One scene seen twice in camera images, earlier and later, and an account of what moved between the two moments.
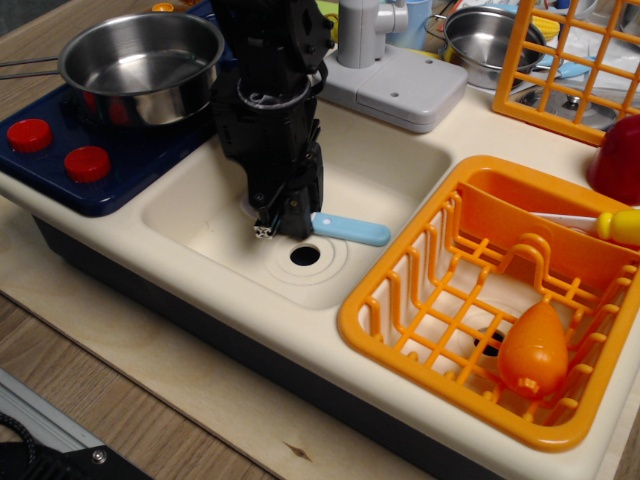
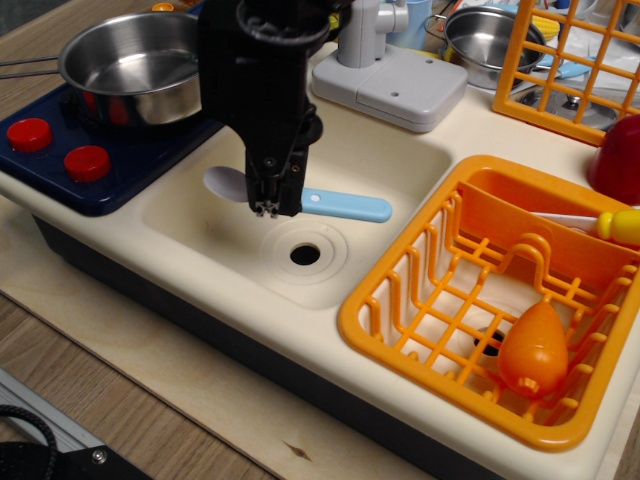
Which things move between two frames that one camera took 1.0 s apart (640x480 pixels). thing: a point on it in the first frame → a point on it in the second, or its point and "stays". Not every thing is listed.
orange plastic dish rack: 486,309 stays
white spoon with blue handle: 345,228 → 230,183
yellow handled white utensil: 621,226 stays
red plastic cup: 614,168 stays
